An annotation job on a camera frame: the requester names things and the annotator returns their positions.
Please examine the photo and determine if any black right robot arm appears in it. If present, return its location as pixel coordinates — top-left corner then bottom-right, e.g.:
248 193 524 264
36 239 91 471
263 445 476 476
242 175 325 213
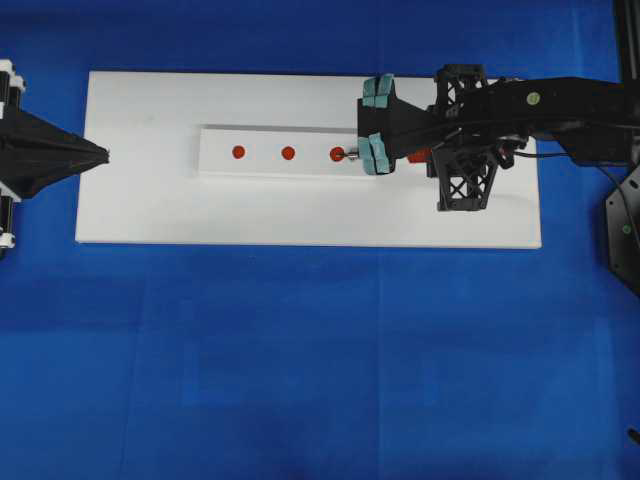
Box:
428 65 639 211

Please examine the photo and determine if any black power cable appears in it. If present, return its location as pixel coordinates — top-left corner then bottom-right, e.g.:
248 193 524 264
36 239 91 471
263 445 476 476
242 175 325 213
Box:
512 149 640 211

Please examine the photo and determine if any black aluminium rail frame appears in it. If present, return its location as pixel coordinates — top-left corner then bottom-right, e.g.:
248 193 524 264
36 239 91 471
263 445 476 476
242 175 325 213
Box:
613 0 640 83

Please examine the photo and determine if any orange dot mark middle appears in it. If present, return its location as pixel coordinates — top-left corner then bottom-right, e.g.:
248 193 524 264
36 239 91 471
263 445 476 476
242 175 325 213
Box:
281 146 296 161

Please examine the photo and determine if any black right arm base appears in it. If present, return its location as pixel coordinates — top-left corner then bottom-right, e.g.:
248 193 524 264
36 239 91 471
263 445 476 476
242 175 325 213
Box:
605 166 639 296

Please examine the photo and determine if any orange dot mark far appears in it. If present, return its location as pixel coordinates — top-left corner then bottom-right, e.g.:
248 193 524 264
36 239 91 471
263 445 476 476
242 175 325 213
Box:
232 145 246 159

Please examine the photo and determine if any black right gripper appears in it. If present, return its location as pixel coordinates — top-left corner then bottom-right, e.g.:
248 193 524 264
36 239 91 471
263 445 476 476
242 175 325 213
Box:
427 64 528 211

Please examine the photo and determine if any white foam board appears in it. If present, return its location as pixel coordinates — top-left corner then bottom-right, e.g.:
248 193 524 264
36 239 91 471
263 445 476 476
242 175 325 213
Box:
75 71 542 249

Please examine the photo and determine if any orange dot mark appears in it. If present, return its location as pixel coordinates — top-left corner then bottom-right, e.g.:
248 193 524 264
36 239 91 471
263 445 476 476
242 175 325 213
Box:
232 145 246 159
329 146 346 162
281 146 296 161

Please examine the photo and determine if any blue table cloth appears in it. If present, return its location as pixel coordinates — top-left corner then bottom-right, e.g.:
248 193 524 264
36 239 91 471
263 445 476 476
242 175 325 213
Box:
1 1 639 479

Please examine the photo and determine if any orange dot mark near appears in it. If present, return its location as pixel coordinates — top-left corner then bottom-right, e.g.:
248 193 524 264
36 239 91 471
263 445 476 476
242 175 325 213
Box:
329 146 346 162

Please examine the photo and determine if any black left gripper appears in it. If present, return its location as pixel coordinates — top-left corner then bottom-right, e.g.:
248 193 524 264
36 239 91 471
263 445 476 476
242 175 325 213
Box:
0 58 111 259

